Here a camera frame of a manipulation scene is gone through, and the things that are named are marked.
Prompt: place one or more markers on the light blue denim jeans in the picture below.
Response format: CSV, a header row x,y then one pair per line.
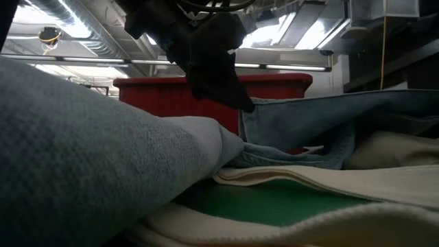
x,y
85,154

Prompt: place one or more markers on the red plastic laundry bin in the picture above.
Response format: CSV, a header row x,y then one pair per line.
x,y
164,96

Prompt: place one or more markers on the white printed tote bag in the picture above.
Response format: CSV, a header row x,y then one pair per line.
x,y
343,219

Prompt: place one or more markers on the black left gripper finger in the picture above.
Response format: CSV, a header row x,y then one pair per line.
x,y
219,89

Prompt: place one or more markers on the green table mat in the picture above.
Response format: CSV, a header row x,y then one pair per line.
x,y
267,202

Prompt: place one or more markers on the silver ventilation duct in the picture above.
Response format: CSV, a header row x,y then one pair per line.
x,y
96,31

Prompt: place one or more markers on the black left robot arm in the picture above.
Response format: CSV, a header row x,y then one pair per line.
x,y
7,17

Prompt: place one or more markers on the long ceiling light strip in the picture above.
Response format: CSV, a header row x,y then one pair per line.
x,y
291,67

